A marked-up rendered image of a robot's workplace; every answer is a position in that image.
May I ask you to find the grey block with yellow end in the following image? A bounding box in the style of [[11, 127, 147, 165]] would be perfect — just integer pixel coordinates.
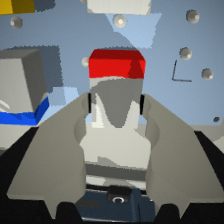
[[0, 0, 35, 15]]

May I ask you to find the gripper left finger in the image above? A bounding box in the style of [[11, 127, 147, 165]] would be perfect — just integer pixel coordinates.
[[0, 92, 91, 224]]

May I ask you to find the grey block with green end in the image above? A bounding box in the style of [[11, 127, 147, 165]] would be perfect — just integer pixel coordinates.
[[87, 0, 151, 15]]

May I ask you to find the grey block with red end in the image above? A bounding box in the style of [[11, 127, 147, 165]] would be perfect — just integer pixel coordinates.
[[89, 49, 146, 129]]

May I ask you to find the white block with blue end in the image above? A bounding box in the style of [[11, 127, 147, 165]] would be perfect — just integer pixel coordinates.
[[0, 49, 50, 126]]

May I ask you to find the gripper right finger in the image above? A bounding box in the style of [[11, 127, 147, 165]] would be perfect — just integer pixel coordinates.
[[140, 94, 224, 224]]

